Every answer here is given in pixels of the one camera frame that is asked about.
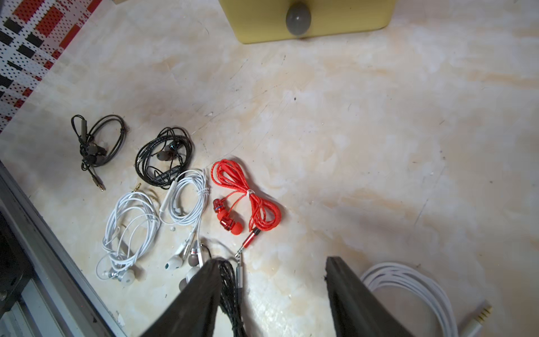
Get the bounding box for yellow bottom drawer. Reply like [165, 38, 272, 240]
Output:
[220, 0, 397, 44]

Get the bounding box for red earphones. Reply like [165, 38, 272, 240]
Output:
[210, 159, 283, 258]

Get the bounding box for black braided earphones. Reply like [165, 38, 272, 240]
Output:
[135, 126, 195, 190]

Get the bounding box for black earphones front centre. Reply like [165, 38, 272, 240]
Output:
[218, 254, 247, 337]

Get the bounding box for white earphones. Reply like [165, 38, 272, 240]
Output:
[159, 169, 209, 291]
[360, 262, 493, 336]
[95, 184, 161, 286]

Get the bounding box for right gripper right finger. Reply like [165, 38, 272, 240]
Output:
[325, 256, 411, 337]

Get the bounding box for black earphones far left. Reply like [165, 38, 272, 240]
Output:
[70, 115, 128, 192]

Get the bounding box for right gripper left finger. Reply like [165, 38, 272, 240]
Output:
[143, 259, 222, 336]

